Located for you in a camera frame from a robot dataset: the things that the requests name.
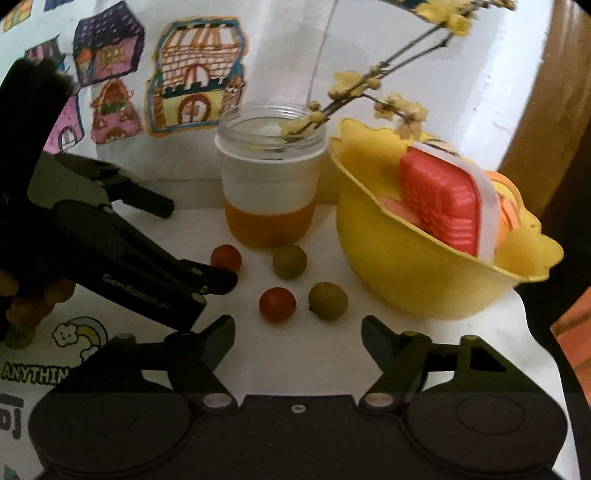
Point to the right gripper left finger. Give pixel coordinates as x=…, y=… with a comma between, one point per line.
x=191, y=360

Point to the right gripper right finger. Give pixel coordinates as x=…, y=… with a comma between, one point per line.
x=401, y=358

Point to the red cherry tomato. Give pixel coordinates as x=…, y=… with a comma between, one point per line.
x=226, y=256
x=277, y=305

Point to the olive green small fruit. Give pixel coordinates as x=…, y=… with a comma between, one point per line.
x=289, y=262

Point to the left hand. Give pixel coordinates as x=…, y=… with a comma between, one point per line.
x=23, y=308

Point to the yellow plastic bowl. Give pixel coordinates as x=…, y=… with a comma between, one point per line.
x=404, y=265

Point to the white printed table cloth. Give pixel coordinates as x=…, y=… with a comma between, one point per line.
x=304, y=355

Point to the houses drawing paper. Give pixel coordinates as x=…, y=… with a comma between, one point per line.
x=152, y=78

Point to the red plastic toy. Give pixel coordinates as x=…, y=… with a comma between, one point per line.
x=450, y=199

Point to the lady in orange dress poster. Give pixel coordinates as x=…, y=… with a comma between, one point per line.
x=573, y=333

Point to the orange plastic toy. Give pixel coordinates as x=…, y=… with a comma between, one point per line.
x=510, y=204

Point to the white orange glass jar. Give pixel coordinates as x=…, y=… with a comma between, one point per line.
x=270, y=160

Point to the yellow flower branch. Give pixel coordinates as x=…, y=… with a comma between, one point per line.
x=448, y=20

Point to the brown wooden door frame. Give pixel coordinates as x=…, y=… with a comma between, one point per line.
x=550, y=154

